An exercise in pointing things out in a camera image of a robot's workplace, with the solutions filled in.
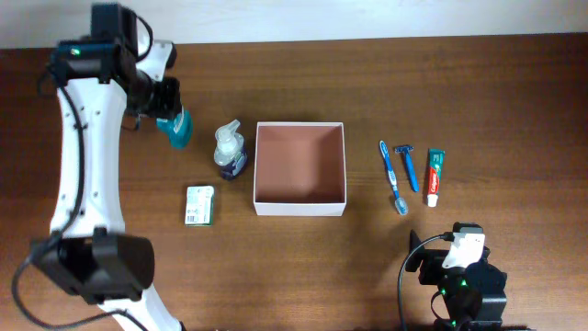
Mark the teal mouthwash bottle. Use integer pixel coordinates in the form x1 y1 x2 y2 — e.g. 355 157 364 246
156 108 193 149

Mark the clear hand soap pump bottle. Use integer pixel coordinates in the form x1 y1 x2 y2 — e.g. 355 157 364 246
214 120 248 180

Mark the green white soap bar box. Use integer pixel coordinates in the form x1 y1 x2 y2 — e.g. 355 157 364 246
184 186 215 227

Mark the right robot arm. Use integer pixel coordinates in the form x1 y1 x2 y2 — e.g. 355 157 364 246
397 223 507 331

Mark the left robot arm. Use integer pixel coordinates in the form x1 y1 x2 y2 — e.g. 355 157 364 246
25 3 191 330

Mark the blue white toothbrush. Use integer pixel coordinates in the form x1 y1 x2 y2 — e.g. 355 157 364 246
379 140 409 215

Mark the red green toothpaste tube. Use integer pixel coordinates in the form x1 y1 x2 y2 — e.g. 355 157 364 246
426 149 446 208

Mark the blue disposable razor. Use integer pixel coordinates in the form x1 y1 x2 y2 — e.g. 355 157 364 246
394 144 420 192

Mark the white open cardboard box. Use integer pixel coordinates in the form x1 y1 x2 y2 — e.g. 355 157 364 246
253 121 347 217

